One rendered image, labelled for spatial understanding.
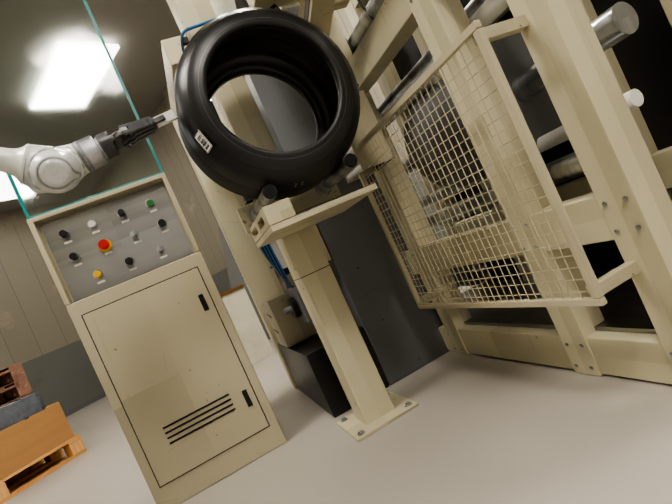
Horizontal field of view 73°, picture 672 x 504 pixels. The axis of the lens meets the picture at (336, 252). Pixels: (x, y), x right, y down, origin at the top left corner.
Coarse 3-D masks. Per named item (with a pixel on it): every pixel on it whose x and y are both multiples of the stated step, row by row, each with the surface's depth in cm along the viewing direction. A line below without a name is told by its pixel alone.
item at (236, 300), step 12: (240, 288) 449; (228, 300) 435; (240, 300) 445; (228, 312) 431; (240, 312) 440; (252, 312) 450; (240, 324) 436; (252, 324) 445; (240, 336) 432; (252, 336) 441; (264, 336) 451; (252, 348) 437; (264, 348) 446; (252, 360) 433
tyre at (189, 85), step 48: (192, 48) 131; (240, 48) 159; (288, 48) 161; (336, 48) 144; (192, 96) 129; (336, 96) 163; (192, 144) 134; (240, 144) 130; (336, 144) 139; (240, 192) 148; (288, 192) 147
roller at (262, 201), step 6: (264, 186) 134; (270, 186) 134; (264, 192) 133; (270, 192) 134; (276, 192) 134; (258, 198) 143; (264, 198) 135; (270, 198) 134; (258, 204) 145; (264, 204) 141; (252, 210) 160; (258, 210) 151; (252, 216) 163
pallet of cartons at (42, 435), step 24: (48, 408) 369; (0, 432) 337; (24, 432) 350; (48, 432) 363; (72, 432) 377; (0, 456) 332; (24, 456) 344; (48, 456) 390; (72, 456) 370; (0, 480) 327; (24, 480) 369
